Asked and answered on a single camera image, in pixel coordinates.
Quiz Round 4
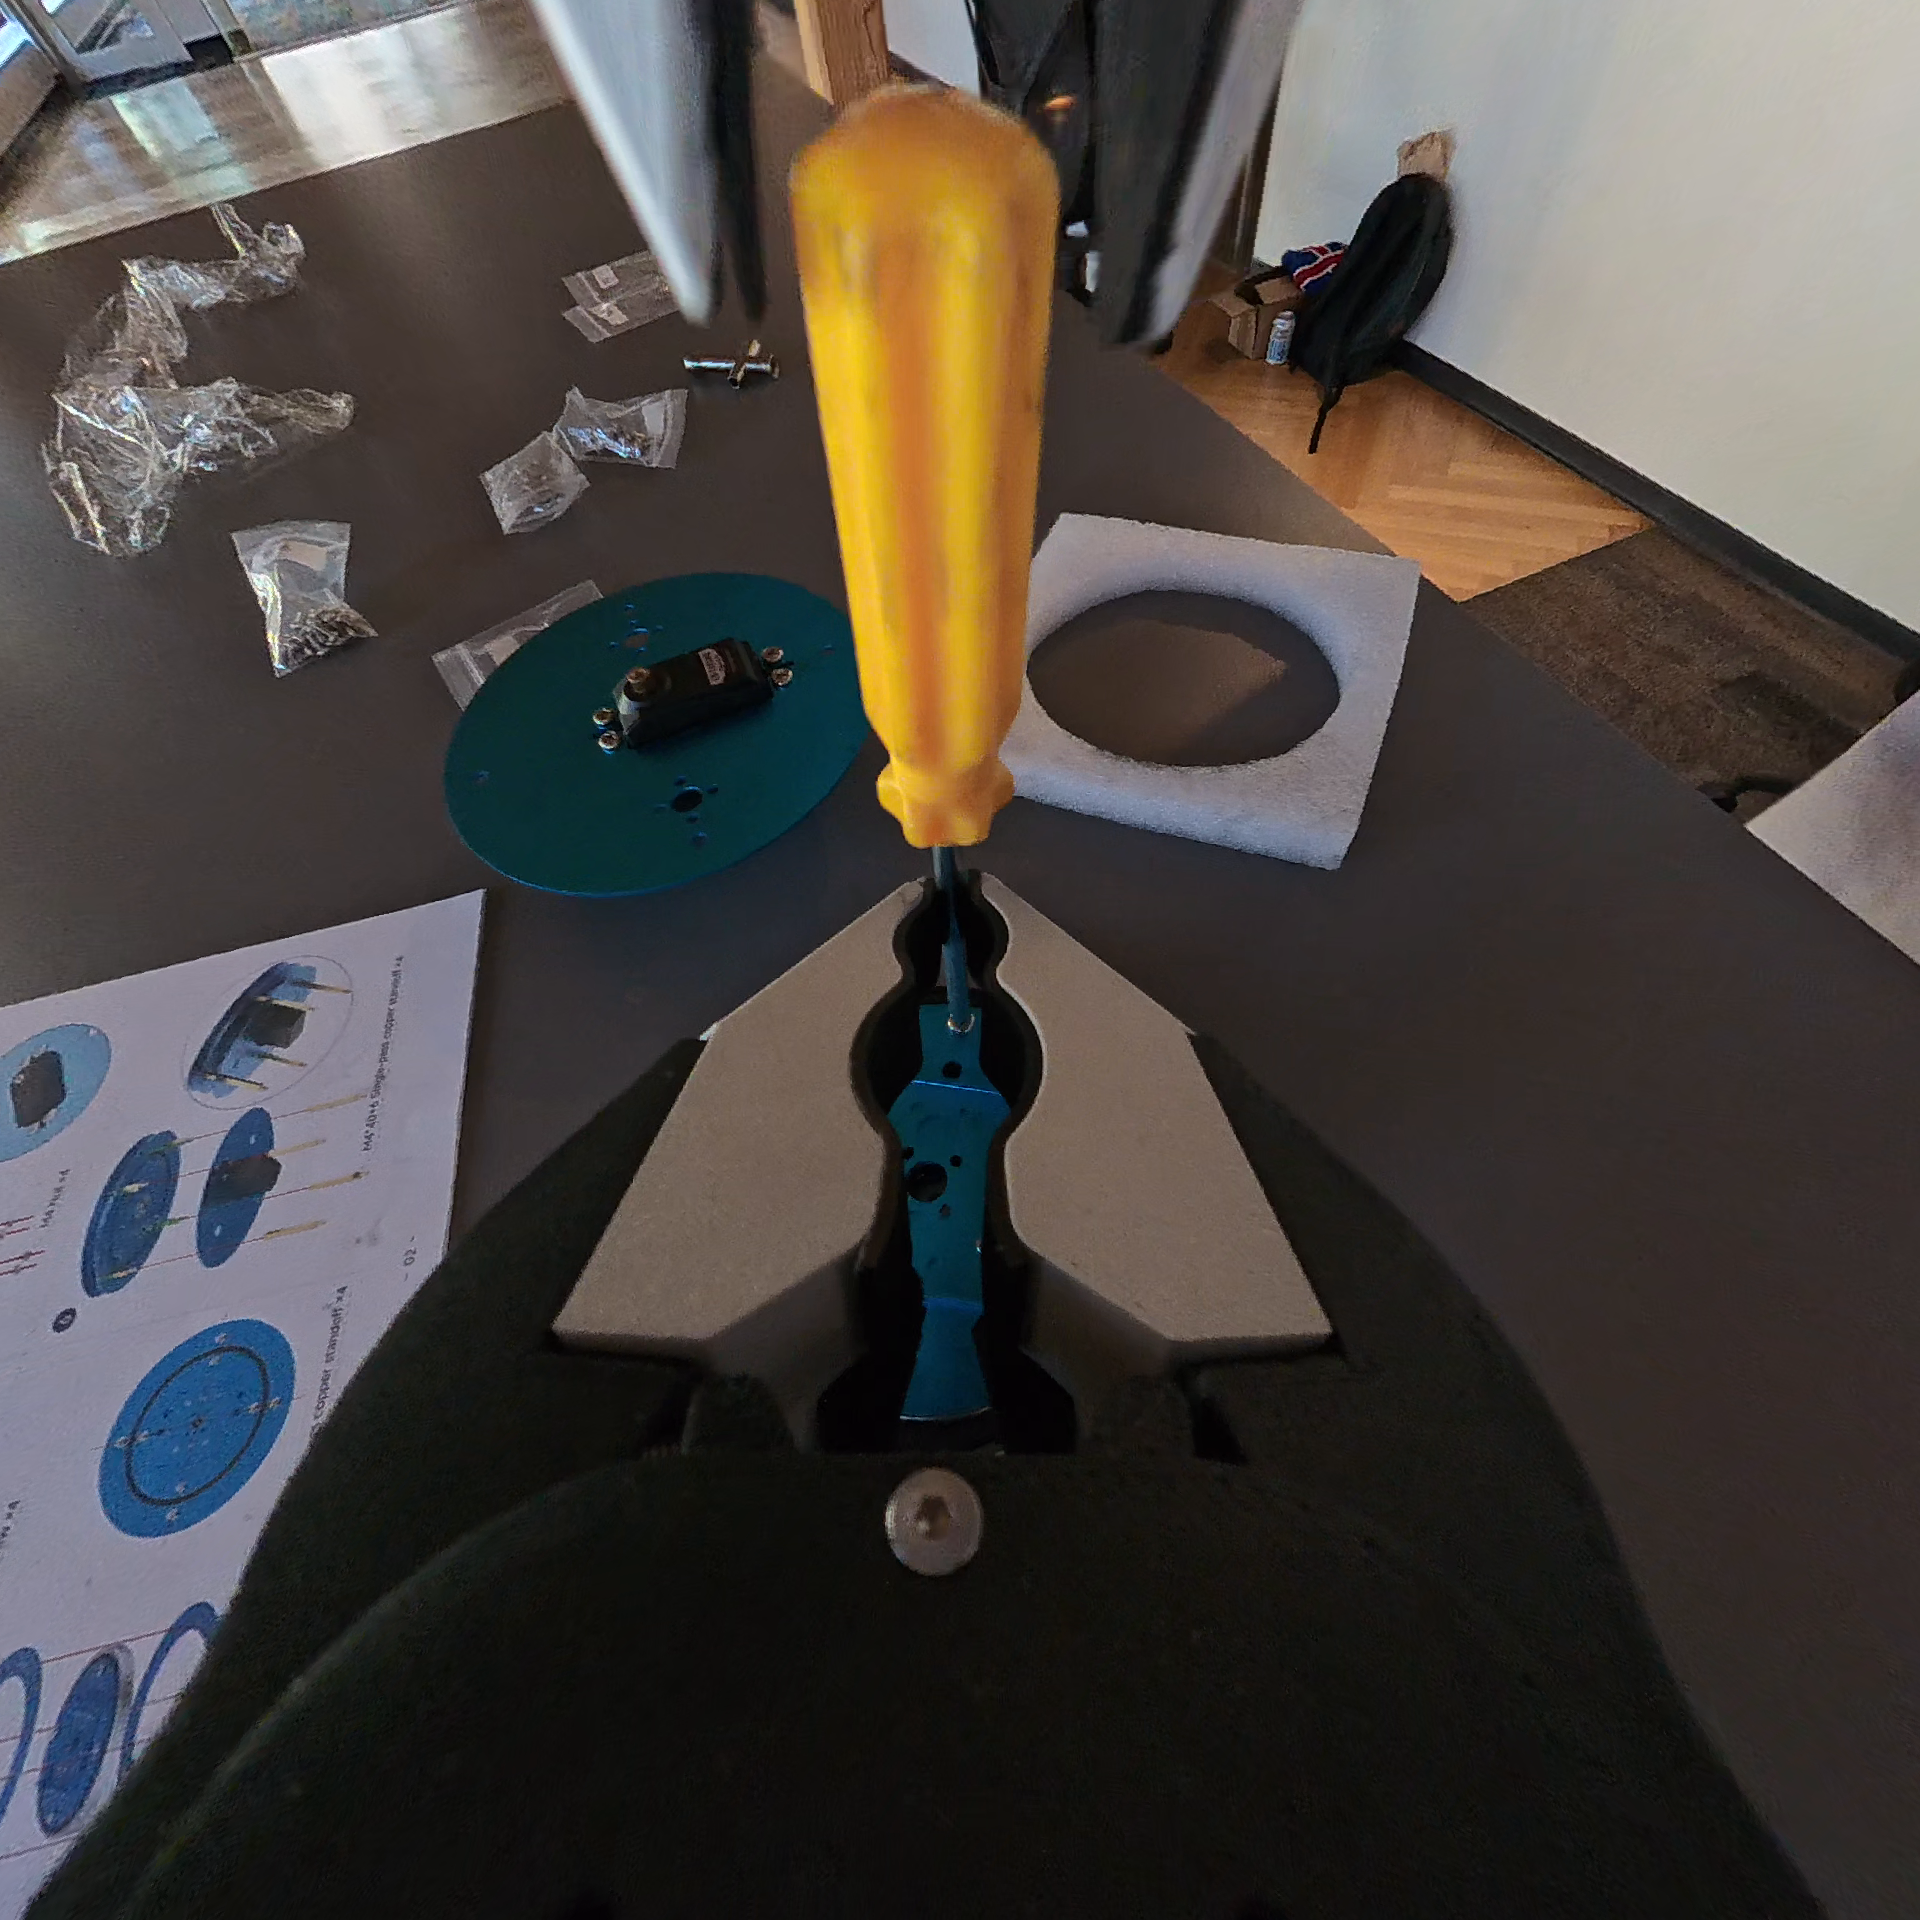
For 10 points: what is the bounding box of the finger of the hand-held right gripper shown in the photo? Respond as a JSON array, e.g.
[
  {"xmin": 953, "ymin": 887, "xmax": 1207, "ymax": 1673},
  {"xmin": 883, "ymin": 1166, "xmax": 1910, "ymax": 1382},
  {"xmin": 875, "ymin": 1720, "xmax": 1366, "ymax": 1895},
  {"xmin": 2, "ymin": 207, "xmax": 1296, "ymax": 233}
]
[
  {"xmin": 1082, "ymin": 0, "xmax": 1301, "ymax": 358},
  {"xmin": 530, "ymin": 0, "xmax": 771, "ymax": 326}
]

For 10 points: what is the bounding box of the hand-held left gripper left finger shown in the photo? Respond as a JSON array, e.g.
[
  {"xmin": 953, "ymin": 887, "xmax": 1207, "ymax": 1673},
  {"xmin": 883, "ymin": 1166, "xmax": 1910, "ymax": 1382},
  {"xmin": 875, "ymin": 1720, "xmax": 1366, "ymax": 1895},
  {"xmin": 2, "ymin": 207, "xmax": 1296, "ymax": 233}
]
[{"xmin": 550, "ymin": 876, "xmax": 944, "ymax": 1419}]

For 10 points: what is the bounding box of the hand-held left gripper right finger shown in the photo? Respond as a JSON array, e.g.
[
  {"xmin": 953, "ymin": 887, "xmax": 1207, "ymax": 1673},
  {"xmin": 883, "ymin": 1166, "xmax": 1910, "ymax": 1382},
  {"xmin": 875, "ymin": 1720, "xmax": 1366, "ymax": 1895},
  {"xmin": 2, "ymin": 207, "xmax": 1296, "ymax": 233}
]
[{"xmin": 964, "ymin": 876, "xmax": 1334, "ymax": 1419}]

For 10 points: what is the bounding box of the blue round bracket base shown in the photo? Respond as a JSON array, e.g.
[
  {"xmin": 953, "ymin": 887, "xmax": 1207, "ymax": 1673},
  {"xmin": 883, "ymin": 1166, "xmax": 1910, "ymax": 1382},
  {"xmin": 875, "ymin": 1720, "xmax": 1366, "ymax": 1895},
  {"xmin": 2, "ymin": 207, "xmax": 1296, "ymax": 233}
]
[{"xmin": 859, "ymin": 998, "xmax": 1040, "ymax": 1426}]

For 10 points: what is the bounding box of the yellow-handled screwdriver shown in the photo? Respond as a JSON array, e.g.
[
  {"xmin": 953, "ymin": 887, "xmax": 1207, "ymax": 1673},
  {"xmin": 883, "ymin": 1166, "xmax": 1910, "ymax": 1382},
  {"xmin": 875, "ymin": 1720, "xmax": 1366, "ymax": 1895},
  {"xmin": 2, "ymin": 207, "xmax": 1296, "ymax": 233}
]
[{"xmin": 786, "ymin": 85, "xmax": 1064, "ymax": 1039}]

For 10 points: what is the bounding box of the dark grey desk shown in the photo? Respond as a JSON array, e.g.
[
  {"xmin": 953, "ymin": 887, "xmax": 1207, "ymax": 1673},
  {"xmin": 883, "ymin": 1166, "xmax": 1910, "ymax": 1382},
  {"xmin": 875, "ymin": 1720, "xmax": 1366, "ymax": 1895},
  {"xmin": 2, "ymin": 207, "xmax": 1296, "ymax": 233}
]
[{"xmin": 0, "ymin": 54, "xmax": 1920, "ymax": 1920}]

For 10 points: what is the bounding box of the small cardboard box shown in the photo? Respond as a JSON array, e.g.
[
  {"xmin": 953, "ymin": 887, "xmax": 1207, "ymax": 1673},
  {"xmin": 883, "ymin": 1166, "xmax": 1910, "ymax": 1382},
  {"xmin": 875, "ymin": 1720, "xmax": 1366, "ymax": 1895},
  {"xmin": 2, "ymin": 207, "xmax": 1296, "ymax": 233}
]
[{"xmin": 1210, "ymin": 262, "xmax": 1308, "ymax": 364}]

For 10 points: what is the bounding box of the wooden pillar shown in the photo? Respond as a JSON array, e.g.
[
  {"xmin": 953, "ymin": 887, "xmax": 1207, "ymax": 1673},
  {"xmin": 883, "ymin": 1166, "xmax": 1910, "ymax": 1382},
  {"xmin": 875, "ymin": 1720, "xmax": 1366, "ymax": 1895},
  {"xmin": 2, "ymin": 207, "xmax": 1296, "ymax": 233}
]
[{"xmin": 793, "ymin": 0, "xmax": 889, "ymax": 103}]

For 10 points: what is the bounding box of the black backpack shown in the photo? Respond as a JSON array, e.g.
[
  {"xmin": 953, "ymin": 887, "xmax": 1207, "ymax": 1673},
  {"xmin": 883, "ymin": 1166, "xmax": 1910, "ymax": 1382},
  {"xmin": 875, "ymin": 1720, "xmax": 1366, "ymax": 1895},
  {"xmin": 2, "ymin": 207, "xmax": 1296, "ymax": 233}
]
[{"xmin": 1286, "ymin": 173, "xmax": 1456, "ymax": 455}]

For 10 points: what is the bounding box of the small clear bag of screws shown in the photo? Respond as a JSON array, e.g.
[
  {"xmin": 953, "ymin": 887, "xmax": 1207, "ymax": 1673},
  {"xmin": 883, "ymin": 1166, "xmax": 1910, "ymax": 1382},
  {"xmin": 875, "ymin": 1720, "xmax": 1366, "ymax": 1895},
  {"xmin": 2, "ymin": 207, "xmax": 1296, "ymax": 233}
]
[
  {"xmin": 550, "ymin": 384, "xmax": 692, "ymax": 471},
  {"xmin": 229, "ymin": 518, "xmax": 378, "ymax": 678},
  {"xmin": 476, "ymin": 432, "xmax": 590, "ymax": 538}
]

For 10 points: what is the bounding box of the printed instruction booklet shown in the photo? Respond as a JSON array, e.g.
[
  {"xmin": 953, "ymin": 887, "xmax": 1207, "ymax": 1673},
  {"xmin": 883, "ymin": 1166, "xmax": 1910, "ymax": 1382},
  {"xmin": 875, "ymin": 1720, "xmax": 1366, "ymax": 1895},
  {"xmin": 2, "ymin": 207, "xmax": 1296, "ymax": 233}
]
[{"xmin": 0, "ymin": 890, "xmax": 488, "ymax": 1920}]

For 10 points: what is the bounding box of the blue round plate with servo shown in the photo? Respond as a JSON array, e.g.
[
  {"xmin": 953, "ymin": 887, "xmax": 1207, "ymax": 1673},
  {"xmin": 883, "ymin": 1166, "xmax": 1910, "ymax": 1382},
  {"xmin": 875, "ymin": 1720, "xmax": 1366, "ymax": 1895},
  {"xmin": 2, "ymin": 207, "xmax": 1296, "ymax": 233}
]
[{"xmin": 443, "ymin": 573, "xmax": 875, "ymax": 904}]

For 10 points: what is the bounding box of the flat clear plastic bag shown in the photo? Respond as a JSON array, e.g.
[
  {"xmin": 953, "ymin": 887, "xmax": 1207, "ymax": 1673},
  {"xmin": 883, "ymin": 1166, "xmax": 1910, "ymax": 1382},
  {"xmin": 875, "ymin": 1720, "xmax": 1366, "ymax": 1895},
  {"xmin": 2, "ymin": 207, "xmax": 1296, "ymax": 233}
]
[{"xmin": 431, "ymin": 577, "xmax": 604, "ymax": 711}]

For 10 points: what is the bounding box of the crumpled clear plastic wrap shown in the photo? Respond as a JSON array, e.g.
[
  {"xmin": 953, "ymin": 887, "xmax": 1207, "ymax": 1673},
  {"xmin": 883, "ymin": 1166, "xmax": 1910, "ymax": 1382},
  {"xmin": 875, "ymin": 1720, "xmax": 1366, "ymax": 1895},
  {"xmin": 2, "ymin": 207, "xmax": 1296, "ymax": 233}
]
[{"xmin": 39, "ymin": 202, "xmax": 359, "ymax": 560}]

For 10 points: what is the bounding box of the white square foam ring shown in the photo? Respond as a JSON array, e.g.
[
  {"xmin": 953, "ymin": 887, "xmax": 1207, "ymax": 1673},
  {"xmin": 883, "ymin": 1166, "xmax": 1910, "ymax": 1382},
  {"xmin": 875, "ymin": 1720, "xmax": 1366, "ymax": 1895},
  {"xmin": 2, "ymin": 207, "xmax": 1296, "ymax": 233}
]
[{"xmin": 994, "ymin": 513, "xmax": 1423, "ymax": 874}]

